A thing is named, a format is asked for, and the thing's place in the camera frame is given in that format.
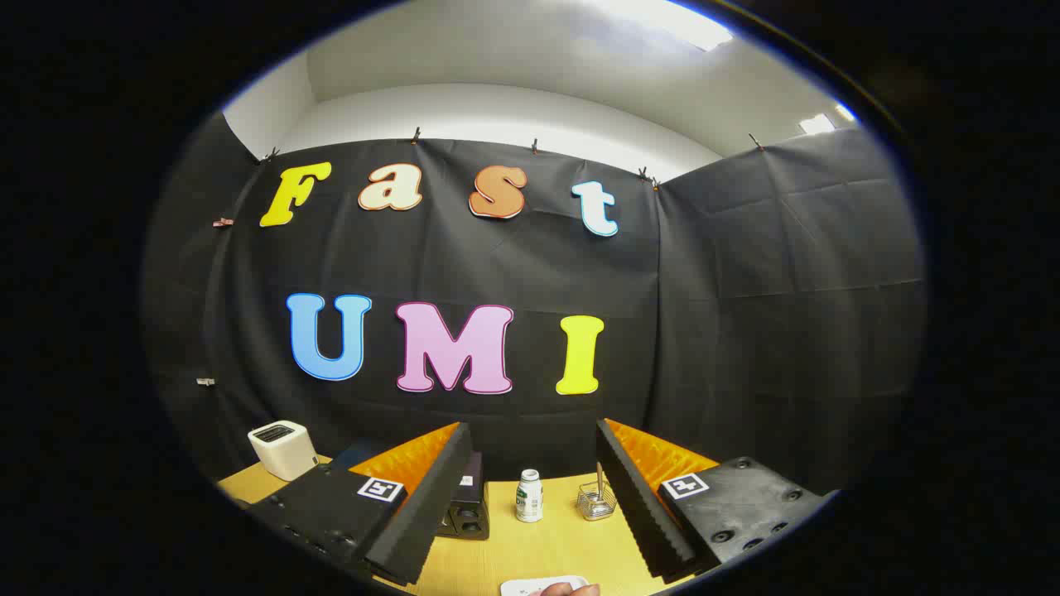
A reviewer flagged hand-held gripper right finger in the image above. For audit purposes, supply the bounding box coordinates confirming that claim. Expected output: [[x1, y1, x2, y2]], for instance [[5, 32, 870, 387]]
[[596, 418, 839, 582]]

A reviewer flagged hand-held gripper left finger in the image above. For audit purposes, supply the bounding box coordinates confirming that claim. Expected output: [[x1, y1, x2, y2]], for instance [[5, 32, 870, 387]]
[[247, 422, 474, 587]]

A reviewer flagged black toaster oven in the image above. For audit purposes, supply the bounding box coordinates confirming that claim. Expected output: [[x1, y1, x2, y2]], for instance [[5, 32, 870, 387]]
[[331, 439, 490, 541]]

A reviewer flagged white square plate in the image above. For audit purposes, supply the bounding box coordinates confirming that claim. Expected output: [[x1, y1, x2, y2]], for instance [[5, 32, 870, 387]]
[[500, 575, 590, 596]]

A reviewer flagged white toaster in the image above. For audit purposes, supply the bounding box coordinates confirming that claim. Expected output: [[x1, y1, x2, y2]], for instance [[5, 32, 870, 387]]
[[248, 421, 320, 483]]

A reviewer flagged white plastic bottle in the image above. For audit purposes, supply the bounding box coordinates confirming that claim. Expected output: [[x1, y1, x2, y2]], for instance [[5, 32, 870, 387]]
[[515, 469, 545, 524]]

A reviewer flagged black backdrop cloth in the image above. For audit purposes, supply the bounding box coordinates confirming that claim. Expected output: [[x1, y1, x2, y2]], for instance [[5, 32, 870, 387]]
[[141, 112, 927, 497]]

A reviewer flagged large ceiling light panel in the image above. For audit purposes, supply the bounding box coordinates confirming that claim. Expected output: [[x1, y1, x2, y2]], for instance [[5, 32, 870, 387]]
[[592, 0, 735, 52]]

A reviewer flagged metal wire basket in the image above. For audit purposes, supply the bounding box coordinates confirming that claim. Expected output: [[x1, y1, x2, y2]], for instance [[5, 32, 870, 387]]
[[577, 480, 618, 522]]

